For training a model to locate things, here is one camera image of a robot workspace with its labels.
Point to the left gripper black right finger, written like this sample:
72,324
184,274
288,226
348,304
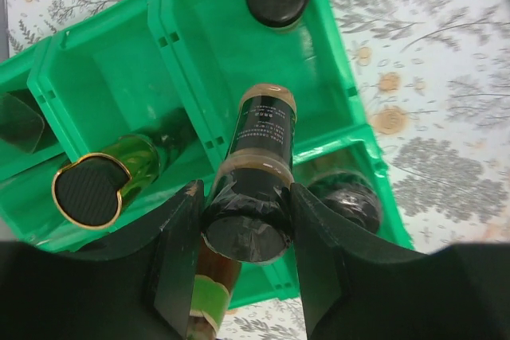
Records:
356,285

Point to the small black-cap spice jar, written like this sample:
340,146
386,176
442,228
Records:
343,189

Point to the red chili sauce bottle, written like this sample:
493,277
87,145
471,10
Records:
214,282

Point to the gold-cap pepper grinder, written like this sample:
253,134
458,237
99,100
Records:
93,191

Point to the green plastic organizer tray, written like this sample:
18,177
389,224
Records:
138,61

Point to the black-lid seasoning shaker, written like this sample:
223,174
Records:
247,217

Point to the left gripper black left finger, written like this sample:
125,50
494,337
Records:
135,283

